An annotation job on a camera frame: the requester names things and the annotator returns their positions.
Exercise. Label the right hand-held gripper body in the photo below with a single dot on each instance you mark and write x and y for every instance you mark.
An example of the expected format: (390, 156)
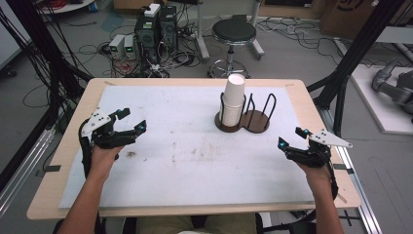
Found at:
(319, 152)

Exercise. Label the black round stool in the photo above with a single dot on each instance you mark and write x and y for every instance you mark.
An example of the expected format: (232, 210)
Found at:
(234, 31)

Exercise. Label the black computer tower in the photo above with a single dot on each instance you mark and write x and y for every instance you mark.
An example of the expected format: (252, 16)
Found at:
(147, 35)
(168, 29)

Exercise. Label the white floor board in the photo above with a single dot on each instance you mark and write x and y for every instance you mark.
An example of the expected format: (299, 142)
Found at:
(373, 104)

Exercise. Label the white table mat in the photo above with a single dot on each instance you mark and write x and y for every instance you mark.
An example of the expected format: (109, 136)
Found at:
(195, 162)

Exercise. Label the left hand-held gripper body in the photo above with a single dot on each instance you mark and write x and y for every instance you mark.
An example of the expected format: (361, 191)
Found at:
(97, 125)

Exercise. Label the person's left hand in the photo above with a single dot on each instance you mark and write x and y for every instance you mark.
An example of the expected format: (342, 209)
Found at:
(102, 161)

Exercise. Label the white box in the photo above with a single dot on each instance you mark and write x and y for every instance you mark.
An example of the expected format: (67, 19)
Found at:
(152, 10)

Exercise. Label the cardboard box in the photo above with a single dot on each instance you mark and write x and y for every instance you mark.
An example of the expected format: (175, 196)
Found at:
(354, 16)

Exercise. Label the person's khaki pants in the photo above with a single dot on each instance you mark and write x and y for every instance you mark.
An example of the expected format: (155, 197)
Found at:
(195, 225)

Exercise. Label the person's right hand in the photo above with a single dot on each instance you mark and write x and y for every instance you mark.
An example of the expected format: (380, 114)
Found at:
(316, 174)

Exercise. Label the grey power supply unit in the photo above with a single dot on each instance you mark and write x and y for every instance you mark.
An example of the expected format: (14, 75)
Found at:
(129, 47)
(117, 46)

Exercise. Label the stack of white paper cups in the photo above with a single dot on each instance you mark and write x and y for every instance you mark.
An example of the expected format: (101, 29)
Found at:
(233, 100)

